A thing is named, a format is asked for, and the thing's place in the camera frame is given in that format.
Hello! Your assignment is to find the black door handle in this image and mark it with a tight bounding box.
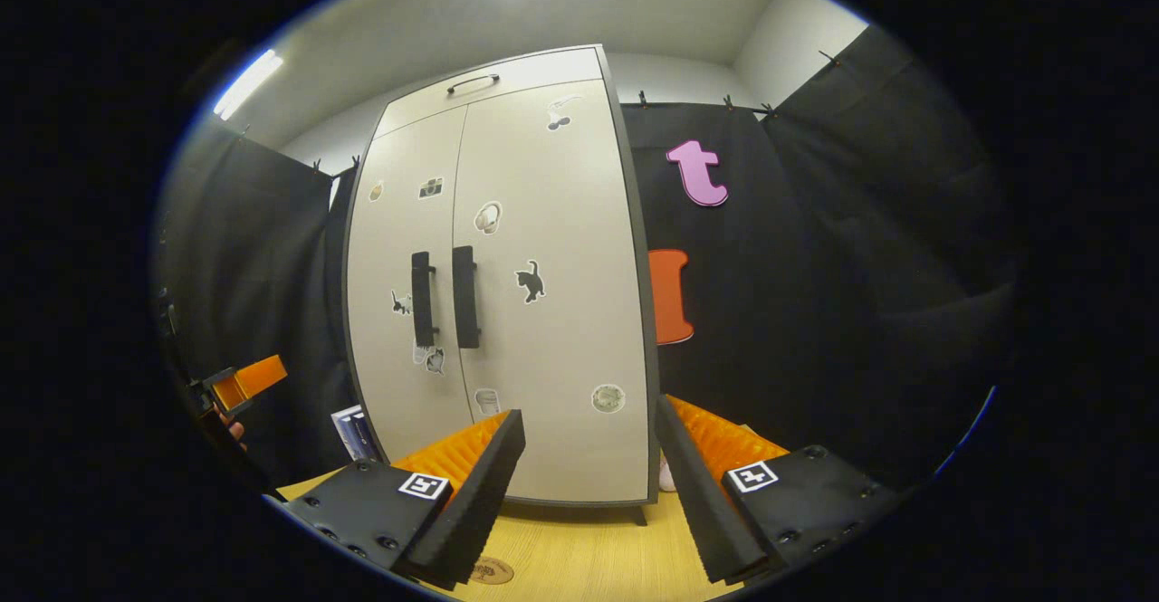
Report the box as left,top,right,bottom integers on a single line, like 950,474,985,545
411,252,437,348
452,245,482,349

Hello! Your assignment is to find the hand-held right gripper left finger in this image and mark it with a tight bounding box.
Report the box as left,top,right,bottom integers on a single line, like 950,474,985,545
272,409,528,592

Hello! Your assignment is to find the white cabinet door with phone sticker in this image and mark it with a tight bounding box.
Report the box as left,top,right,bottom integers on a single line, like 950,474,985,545
346,106,469,463

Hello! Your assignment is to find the white cabinet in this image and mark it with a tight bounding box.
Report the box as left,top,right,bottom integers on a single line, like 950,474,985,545
342,43,662,526

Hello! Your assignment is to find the blue and white box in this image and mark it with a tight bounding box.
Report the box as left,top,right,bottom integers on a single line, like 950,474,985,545
330,405,379,463

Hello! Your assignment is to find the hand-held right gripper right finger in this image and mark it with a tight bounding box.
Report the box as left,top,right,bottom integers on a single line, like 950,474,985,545
654,394,906,585

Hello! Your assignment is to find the black backdrop cloth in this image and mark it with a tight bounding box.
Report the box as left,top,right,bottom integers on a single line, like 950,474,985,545
620,24,1029,494
158,122,363,494

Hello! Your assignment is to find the white cabinet door with headphone sticker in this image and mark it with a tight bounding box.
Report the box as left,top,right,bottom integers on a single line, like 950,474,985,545
450,79,653,503

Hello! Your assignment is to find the ceiling light panel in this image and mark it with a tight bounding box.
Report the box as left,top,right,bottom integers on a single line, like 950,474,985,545
214,49,284,121

